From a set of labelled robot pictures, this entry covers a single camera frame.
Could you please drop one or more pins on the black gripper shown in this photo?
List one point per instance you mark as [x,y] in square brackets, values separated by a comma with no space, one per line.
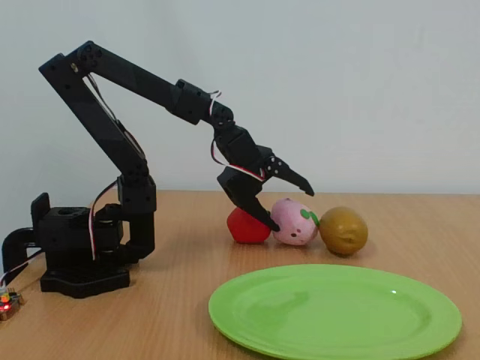
[240,182]

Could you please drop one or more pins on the pink toy peach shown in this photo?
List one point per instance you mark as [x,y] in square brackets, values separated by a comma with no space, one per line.
[292,225]

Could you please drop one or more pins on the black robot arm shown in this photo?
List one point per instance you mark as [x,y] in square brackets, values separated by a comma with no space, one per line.
[108,123]

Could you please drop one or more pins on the green oval plate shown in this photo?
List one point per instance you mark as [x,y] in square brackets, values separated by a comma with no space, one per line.
[330,311]

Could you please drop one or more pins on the red toy strawberry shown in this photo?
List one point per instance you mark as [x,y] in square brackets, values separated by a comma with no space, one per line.
[245,230]

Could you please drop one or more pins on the brown toy kiwi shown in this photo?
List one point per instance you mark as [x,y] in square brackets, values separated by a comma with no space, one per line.
[341,228]

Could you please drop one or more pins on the small controller circuit board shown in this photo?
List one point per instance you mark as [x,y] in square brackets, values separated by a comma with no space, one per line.
[9,303]

